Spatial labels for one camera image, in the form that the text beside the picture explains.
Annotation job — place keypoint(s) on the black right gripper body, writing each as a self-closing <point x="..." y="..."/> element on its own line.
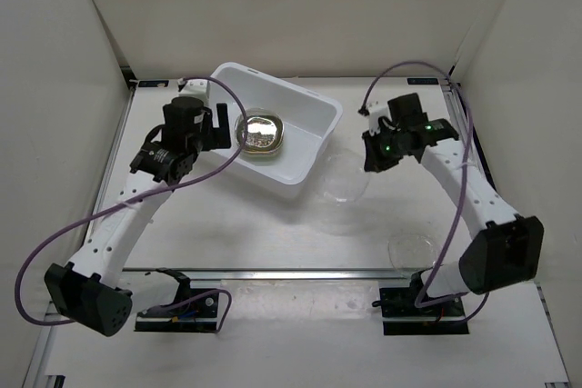
<point x="394" y="149"/>

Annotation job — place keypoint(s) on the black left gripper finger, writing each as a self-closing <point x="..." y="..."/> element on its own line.
<point x="223" y="136"/>
<point x="206" y="132"/>

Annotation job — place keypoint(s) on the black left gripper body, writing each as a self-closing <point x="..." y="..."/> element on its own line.
<point x="196" y="145"/>

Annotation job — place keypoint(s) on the clear textured glass plate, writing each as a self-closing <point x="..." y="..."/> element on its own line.
<point x="342" y="178"/>

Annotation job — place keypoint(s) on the green panda plate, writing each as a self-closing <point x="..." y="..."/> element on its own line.
<point x="263" y="141"/>

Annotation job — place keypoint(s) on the clear iridescent square plate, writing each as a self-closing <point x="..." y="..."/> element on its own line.
<point x="262" y="116"/>

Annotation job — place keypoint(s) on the clear frosted plate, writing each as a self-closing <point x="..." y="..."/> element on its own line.
<point x="409" y="253"/>

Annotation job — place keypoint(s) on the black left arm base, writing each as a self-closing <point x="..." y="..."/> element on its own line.
<point x="199" y="316"/>

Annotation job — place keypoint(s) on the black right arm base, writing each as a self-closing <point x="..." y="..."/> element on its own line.
<point x="401" y="317"/>

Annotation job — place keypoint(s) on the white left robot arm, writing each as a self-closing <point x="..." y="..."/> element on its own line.
<point x="90" y="289"/>

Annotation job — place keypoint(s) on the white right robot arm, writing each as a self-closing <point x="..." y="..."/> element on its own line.
<point x="505" y="246"/>

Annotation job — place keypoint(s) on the white plastic bin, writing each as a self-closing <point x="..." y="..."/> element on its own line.
<point x="309" y="119"/>

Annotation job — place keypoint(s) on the blue label right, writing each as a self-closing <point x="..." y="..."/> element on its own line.
<point x="417" y="81"/>

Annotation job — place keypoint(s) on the blue label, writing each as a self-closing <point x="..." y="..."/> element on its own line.
<point x="417" y="81"/>
<point x="153" y="83"/>

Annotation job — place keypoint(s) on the blue label left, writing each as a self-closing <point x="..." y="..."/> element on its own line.
<point x="153" y="83"/>

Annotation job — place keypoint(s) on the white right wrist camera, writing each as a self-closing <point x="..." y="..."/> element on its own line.
<point x="377" y="114"/>

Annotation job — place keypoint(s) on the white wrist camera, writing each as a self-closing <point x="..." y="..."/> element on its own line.
<point x="377" y="114"/>
<point x="197" y="88"/>

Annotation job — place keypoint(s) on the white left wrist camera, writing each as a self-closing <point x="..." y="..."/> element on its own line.
<point x="197" y="88"/>

